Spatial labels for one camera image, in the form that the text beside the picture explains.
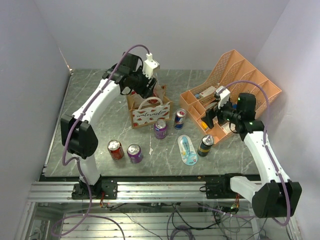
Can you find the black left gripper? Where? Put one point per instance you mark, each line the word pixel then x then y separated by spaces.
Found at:
pixel 146 92

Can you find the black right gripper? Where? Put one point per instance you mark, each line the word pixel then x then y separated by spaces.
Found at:
pixel 210 113

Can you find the blue Red Bull can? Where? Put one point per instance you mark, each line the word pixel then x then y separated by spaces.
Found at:
pixel 179 119

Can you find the watermelon canvas bag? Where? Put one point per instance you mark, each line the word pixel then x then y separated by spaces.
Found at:
pixel 147 111

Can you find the red cola can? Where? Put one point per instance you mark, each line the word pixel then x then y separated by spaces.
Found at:
pixel 115 149

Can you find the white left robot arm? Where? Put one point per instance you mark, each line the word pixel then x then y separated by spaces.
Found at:
pixel 78 130

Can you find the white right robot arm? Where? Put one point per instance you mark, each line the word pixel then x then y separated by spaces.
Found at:
pixel 277 196

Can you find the black yellow beverage can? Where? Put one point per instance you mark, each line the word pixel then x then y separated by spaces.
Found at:
pixel 205 145

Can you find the purple Fanta can by bag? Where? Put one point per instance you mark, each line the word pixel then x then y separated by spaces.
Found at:
pixel 160 129

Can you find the white card in organizer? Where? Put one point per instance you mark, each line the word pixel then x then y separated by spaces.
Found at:
pixel 229 128

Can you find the red white box in organizer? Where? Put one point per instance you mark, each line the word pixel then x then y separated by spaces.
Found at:
pixel 210 90

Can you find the blue correction tape package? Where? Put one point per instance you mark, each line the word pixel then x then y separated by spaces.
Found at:
pixel 187 151

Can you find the purple Fanta can front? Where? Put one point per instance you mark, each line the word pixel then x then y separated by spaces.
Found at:
pixel 134 153

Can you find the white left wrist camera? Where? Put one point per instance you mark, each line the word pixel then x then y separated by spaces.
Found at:
pixel 150 66

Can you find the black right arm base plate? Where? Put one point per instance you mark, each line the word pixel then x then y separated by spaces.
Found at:
pixel 219 187

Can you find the aluminium mounting rail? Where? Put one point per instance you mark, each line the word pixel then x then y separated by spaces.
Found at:
pixel 127 192

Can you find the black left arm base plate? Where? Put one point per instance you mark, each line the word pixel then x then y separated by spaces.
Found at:
pixel 104 188

